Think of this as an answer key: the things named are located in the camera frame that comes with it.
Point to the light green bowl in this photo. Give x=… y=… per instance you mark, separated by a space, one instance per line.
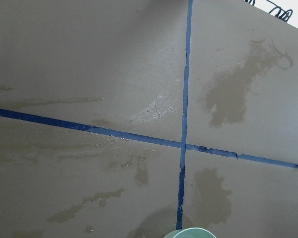
x=190 y=233

